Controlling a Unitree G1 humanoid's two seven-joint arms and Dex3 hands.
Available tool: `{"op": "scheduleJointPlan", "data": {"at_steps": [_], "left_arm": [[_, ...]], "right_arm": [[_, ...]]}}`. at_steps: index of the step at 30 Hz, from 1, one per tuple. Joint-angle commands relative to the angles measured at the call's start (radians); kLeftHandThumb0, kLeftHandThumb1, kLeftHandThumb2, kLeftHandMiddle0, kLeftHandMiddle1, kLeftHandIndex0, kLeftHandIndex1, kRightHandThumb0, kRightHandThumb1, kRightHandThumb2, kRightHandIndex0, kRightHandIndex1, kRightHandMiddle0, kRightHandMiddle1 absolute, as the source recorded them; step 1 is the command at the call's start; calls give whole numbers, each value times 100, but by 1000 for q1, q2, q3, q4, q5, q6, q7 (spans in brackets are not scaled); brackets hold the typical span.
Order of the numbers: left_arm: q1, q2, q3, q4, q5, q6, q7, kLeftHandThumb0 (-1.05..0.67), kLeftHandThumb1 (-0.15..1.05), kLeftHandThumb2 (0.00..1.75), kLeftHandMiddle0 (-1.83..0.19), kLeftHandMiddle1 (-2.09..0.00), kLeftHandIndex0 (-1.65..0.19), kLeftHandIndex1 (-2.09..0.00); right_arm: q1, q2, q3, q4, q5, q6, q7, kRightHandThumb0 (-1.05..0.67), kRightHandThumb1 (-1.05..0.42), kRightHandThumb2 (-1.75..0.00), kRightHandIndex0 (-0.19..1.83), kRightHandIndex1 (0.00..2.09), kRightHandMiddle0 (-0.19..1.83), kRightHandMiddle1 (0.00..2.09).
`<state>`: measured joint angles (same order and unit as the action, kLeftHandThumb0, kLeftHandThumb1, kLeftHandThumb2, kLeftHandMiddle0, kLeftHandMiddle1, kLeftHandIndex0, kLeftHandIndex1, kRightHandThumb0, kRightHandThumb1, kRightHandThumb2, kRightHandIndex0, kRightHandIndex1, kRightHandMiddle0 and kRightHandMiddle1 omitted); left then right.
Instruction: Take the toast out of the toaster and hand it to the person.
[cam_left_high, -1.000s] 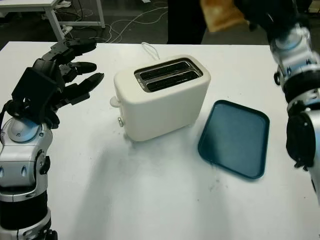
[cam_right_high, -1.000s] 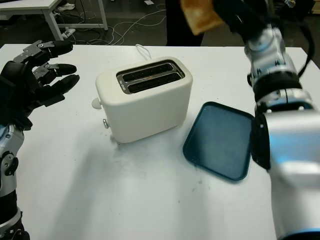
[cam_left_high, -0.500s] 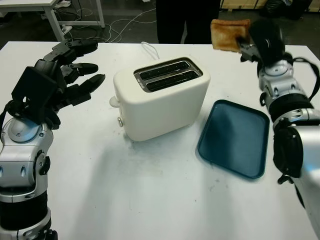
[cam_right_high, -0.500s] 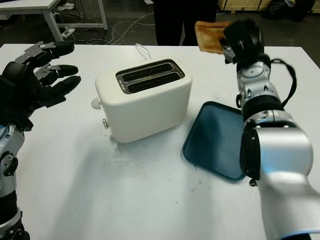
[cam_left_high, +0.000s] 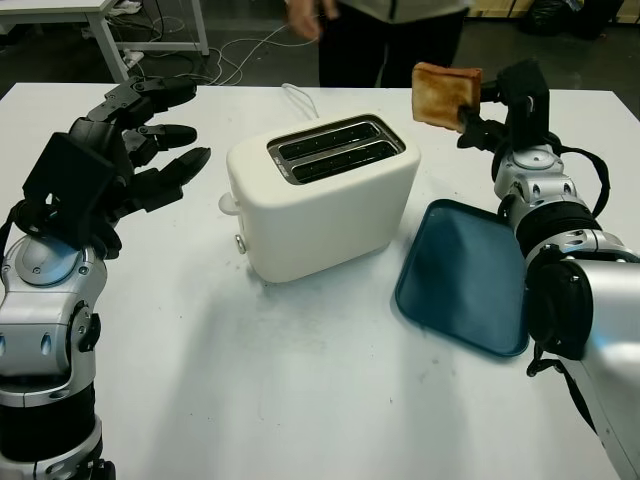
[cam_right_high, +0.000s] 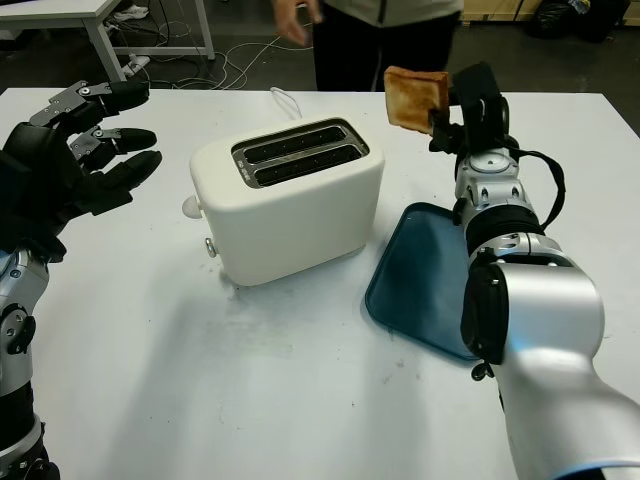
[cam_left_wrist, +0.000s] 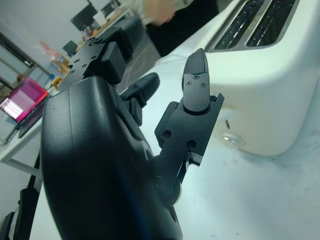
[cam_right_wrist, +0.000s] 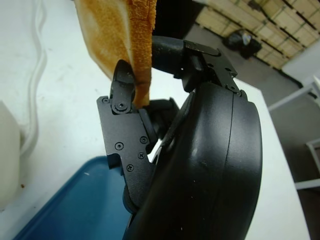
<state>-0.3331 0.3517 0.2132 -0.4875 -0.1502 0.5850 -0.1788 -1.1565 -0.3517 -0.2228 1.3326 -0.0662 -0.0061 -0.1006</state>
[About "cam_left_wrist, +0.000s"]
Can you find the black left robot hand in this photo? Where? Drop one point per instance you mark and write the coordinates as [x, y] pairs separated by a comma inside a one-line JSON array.
[[100, 162]]

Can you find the person's bare hand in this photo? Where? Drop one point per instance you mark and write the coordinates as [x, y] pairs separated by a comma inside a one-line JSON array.
[[160, 11]]

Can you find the person in dark trousers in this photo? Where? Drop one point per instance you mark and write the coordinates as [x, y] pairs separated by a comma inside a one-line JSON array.
[[180, 32]]

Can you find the translucent toaster knob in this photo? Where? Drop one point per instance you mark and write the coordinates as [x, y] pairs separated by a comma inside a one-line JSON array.
[[233, 141]]

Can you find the white two-slot toaster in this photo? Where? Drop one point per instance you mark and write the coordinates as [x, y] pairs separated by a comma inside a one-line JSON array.
[[270, 95]]

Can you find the large black monitor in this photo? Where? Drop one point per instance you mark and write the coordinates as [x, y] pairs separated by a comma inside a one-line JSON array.
[[83, 18]]

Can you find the black chair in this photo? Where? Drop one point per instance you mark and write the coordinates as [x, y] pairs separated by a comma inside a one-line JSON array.
[[25, 205]]

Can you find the white desk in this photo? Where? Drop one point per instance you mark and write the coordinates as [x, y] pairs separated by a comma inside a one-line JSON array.
[[15, 147]]

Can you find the small black monitor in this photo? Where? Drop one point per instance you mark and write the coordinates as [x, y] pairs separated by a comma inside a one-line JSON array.
[[69, 47]]

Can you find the laptop with pink screen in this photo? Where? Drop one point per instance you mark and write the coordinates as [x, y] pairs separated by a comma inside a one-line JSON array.
[[22, 100]]

